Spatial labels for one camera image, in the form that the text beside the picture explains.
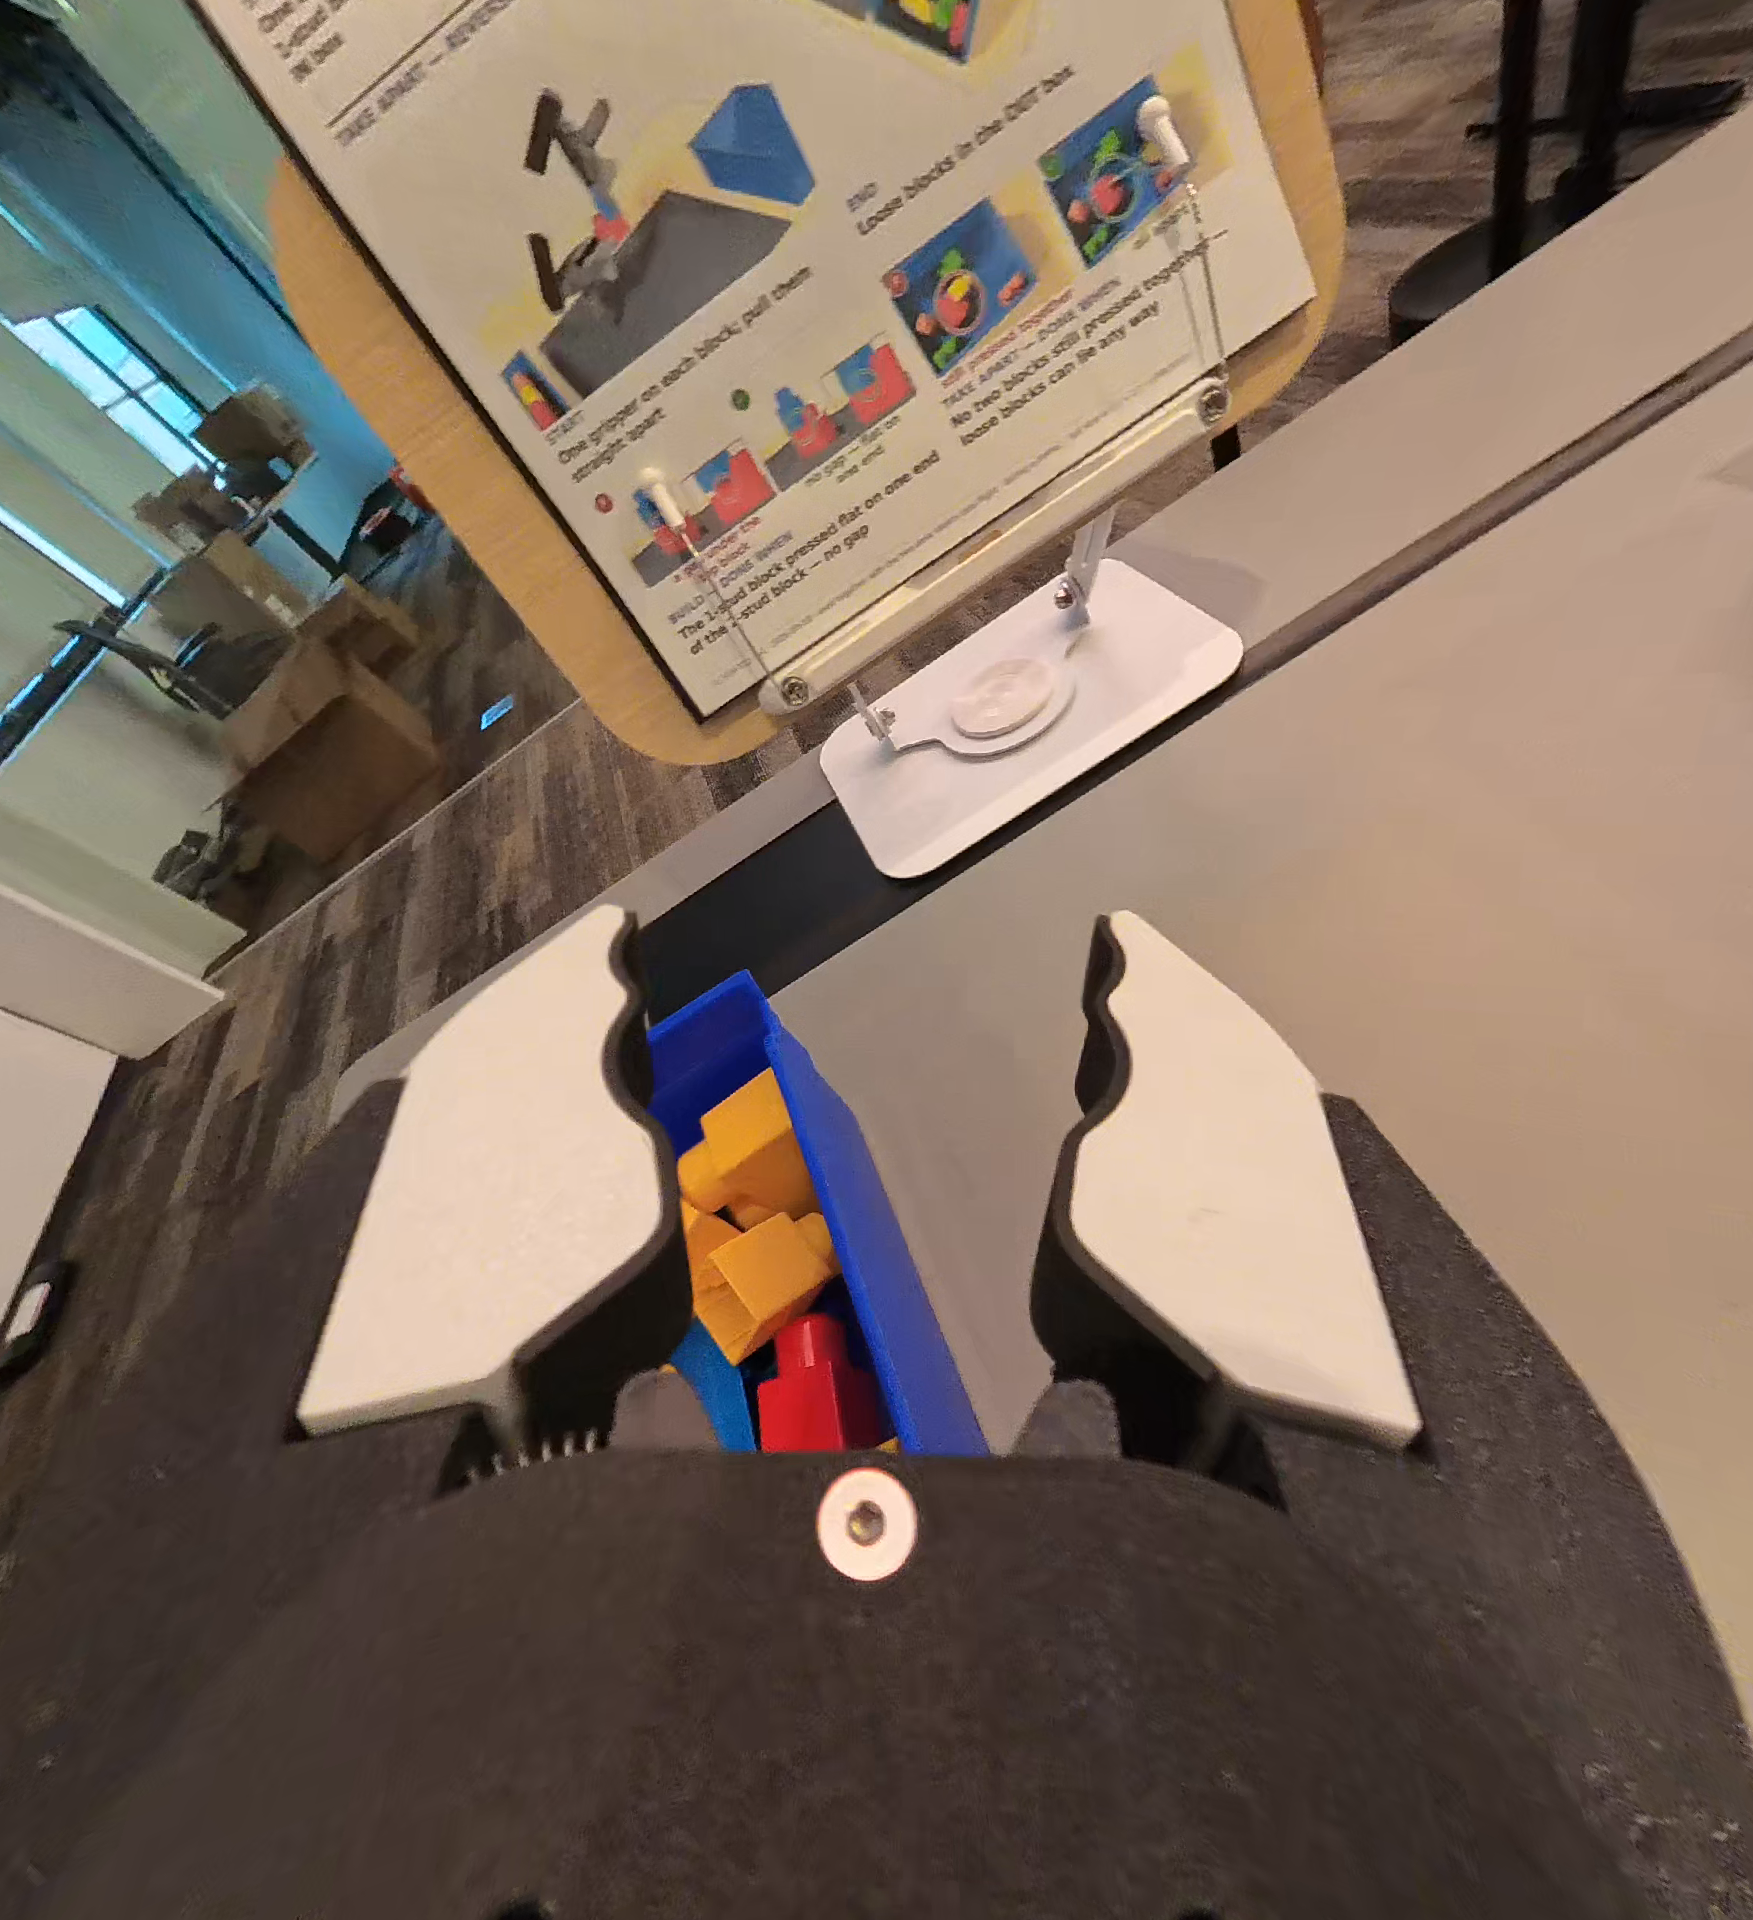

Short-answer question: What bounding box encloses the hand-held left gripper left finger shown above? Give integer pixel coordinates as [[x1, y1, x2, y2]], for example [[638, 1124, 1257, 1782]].
[[294, 902, 694, 1435]]

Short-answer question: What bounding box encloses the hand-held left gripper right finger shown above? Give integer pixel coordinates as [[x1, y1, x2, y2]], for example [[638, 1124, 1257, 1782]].
[[1033, 909, 1425, 1451]]

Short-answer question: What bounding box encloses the pile of orange mega blocks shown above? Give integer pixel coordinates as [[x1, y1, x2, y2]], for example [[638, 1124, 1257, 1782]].
[[678, 1068, 844, 1369]]

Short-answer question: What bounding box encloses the blue mega block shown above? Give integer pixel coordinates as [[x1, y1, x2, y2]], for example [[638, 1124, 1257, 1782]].
[[670, 1326, 758, 1454]]

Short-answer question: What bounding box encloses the blue plastic bin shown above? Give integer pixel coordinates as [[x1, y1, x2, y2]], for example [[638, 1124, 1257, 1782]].
[[646, 967, 991, 1458]]

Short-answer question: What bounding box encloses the red mega block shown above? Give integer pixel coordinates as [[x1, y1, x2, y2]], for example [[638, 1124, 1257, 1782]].
[[756, 1313, 884, 1454]]

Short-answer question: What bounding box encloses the brown cardboard box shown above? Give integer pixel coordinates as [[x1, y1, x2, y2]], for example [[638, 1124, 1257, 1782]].
[[192, 387, 315, 474], [223, 636, 443, 865]]

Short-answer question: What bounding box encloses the instruction sheet board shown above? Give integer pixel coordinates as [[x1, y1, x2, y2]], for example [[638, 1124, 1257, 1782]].
[[186, 0, 1343, 768]]

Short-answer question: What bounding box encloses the rolling whiteboard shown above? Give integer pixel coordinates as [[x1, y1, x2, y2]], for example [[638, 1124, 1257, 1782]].
[[1387, 0, 1749, 349]]

